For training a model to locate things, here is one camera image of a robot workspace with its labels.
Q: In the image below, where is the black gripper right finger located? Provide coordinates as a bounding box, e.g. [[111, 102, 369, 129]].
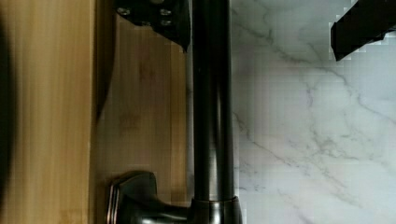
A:
[[331, 0, 396, 61]]

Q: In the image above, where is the wooden drawer cabinet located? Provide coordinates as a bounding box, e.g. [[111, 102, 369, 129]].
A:
[[1, 0, 189, 224]]

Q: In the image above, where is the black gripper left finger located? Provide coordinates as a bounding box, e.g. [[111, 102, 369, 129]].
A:
[[114, 0, 191, 51]]

